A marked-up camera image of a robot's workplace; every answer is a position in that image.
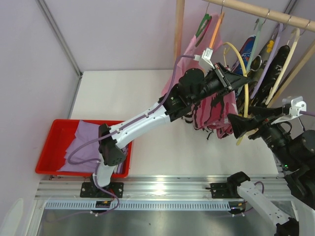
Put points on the pink camouflage trousers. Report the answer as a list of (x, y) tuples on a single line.
[(211, 114)]

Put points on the mint green hanger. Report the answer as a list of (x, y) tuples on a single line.
[(258, 27)]

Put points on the cream hanger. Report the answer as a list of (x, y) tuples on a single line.
[(296, 35)]

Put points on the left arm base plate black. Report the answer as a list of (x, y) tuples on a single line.
[(89, 190)]

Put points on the plain pink garment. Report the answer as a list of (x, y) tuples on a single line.
[(196, 47)]

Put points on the white slotted cable duct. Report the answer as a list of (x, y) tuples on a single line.
[(139, 205)]

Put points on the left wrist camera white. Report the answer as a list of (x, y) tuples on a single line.
[(204, 60)]

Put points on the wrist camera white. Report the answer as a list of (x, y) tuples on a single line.
[(294, 105), (204, 60)]

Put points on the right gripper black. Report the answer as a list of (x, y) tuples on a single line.
[(256, 123)]

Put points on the aluminium mounting rail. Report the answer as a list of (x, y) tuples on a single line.
[(156, 188)]

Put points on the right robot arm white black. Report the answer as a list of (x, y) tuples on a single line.
[(296, 157)]

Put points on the blue patterned trousers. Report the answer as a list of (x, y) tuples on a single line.
[(245, 53)]

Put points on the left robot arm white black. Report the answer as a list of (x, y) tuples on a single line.
[(112, 139)]

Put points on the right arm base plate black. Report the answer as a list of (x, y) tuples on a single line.
[(223, 190)]

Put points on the olive camouflage trousers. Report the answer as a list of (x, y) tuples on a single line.
[(259, 63)]

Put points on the orange hanger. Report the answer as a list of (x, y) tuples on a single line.
[(216, 31)]

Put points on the black patterned trousers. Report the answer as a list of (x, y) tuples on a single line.
[(272, 74)]

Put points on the yellow hanger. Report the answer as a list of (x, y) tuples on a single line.
[(246, 87)]

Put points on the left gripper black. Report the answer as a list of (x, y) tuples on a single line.
[(224, 78)]

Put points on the purple hanger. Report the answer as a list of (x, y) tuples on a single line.
[(276, 37)]

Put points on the wooden clothes rack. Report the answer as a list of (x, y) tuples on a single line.
[(238, 26)]

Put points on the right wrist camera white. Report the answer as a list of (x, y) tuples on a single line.
[(294, 105)]

